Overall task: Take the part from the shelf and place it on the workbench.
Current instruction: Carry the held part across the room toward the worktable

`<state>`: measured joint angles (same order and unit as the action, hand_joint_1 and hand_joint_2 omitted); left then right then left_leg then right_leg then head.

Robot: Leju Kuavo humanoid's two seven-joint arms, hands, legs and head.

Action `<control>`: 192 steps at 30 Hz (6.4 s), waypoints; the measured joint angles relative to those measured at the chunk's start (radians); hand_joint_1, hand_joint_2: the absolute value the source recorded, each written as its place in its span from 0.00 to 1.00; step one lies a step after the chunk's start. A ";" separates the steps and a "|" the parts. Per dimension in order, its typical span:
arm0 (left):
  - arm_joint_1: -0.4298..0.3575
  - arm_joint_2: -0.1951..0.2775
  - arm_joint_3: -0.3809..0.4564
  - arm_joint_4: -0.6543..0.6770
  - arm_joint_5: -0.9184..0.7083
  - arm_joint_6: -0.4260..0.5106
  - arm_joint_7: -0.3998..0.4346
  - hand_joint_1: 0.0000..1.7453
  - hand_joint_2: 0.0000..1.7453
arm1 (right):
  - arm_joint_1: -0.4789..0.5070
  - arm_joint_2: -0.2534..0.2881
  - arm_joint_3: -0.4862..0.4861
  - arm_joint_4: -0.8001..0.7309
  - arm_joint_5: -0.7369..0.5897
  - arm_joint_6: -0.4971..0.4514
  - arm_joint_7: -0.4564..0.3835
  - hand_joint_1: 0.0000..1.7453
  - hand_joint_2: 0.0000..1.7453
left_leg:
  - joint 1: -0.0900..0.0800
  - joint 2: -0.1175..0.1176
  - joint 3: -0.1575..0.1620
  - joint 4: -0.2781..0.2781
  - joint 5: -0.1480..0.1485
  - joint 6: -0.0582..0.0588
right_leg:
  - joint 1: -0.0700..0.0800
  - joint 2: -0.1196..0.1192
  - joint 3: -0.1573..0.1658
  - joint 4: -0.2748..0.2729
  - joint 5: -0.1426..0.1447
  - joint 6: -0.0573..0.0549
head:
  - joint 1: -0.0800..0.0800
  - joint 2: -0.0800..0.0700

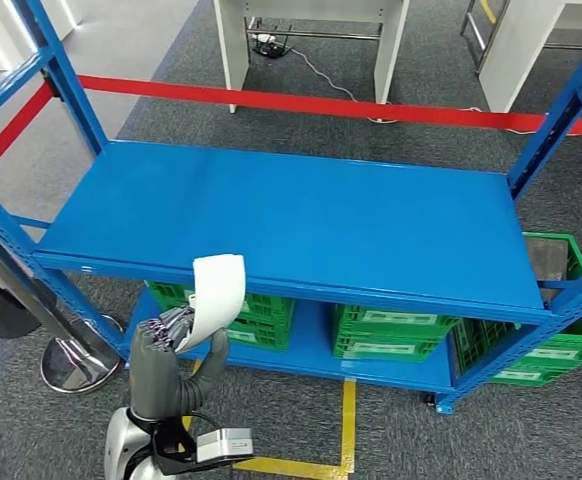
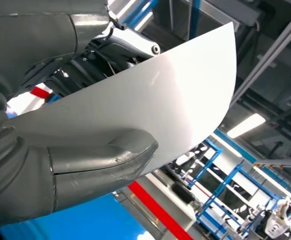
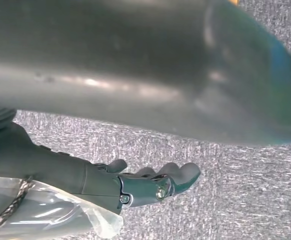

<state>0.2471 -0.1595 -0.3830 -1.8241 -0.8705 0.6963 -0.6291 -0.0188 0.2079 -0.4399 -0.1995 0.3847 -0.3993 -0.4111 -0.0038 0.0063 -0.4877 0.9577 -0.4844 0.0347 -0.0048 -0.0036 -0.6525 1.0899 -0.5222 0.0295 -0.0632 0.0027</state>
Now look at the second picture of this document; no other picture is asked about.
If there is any blue storage rack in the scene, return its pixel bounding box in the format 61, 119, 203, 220
170, 129, 291, 240

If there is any white grey machine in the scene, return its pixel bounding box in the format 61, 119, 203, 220
238, 197, 291, 240

